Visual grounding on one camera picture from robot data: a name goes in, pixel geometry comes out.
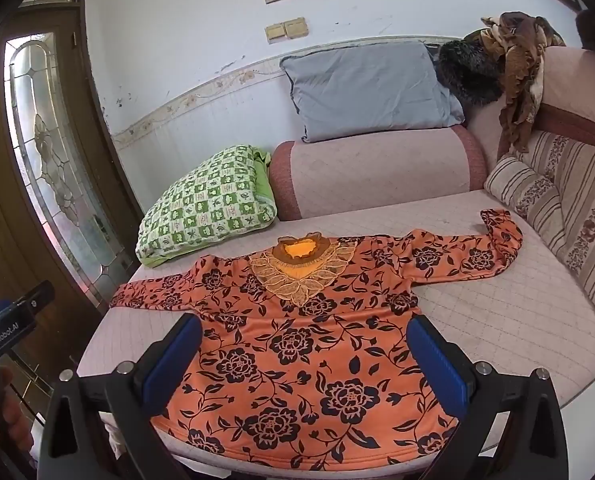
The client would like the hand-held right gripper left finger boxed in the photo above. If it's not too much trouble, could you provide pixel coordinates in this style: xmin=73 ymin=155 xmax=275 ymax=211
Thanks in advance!
xmin=36 ymin=313 xmax=204 ymax=480

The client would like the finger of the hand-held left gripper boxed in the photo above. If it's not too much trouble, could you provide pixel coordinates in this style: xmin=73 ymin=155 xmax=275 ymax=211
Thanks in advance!
xmin=8 ymin=280 xmax=56 ymax=319

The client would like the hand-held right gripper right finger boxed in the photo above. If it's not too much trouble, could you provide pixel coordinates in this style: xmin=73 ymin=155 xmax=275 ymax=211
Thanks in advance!
xmin=406 ymin=314 xmax=570 ymax=480

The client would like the orange floral blouse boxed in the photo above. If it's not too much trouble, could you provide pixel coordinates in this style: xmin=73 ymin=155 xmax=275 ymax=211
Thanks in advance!
xmin=110 ymin=208 xmax=524 ymax=472

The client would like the person's left hand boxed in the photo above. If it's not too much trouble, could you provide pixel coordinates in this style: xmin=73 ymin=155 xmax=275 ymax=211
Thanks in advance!
xmin=0 ymin=366 xmax=34 ymax=456

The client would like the pink quilted sofa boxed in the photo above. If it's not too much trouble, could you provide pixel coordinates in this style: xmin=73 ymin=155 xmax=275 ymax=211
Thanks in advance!
xmin=75 ymin=45 xmax=595 ymax=471

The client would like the wooden door with patterned glass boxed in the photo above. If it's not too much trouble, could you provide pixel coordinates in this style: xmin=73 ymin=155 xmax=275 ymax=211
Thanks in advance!
xmin=0 ymin=5 xmax=146 ymax=341

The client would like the green checked pillow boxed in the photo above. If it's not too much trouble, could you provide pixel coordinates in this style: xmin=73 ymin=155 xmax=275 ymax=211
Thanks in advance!
xmin=135 ymin=144 xmax=278 ymax=268

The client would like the small striped cushion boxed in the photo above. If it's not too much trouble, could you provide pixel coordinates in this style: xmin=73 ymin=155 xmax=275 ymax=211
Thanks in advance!
xmin=484 ymin=154 xmax=568 ymax=242

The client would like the large striped floral cushion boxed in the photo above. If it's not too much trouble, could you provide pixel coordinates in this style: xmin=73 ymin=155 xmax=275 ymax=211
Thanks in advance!
xmin=520 ymin=130 xmax=595 ymax=336

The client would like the brown ruffled scarf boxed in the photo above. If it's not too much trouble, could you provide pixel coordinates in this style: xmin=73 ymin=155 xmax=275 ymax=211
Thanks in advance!
xmin=480 ymin=10 xmax=568 ymax=162

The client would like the dark furry hat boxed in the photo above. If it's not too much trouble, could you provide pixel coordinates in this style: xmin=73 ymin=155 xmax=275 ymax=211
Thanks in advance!
xmin=435 ymin=30 xmax=509 ymax=107

